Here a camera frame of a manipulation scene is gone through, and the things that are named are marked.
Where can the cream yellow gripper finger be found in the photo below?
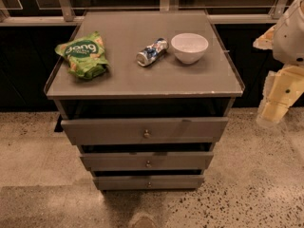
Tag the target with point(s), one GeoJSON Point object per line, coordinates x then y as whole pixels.
{"type": "Point", "coordinates": [265, 41]}

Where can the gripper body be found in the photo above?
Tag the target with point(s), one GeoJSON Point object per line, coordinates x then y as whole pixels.
{"type": "Point", "coordinates": [290, 42]}

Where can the grey top drawer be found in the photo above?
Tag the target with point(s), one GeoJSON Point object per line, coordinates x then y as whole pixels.
{"type": "Point", "coordinates": [144, 131]}

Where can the grey drawer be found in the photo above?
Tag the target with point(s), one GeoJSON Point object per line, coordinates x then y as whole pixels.
{"type": "Point", "coordinates": [144, 131]}
{"type": "Point", "coordinates": [149, 182]}
{"type": "Point", "coordinates": [147, 161]}

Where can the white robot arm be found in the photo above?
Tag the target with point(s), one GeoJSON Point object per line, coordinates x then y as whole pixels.
{"type": "Point", "coordinates": [288, 41]}

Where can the grey drawer cabinet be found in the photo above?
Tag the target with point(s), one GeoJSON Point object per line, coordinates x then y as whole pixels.
{"type": "Point", "coordinates": [167, 89]}

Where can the grey middle drawer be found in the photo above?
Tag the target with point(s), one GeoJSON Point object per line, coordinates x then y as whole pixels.
{"type": "Point", "coordinates": [147, 161]}

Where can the grey bottom drawer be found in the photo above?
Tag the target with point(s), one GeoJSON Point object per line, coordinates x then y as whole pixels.
{"type": "Point", "coordinates": [149, 182]}

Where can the white bowl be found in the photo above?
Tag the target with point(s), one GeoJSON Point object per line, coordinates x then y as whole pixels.
{"type": "Point", "coordinates": [189, 47]}

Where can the blue white soda can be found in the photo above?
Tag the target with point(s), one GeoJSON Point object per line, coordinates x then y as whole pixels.
{"type": "Point", "coordinates": [152, 53]}

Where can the green chip bag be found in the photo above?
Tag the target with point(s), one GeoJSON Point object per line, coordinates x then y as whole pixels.
{"type": "Point", "coordinates": [85, 56]}

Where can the metal railing frame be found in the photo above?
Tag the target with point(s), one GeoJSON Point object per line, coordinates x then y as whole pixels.
{"type": "Point", "coordinates": [72, 12]}

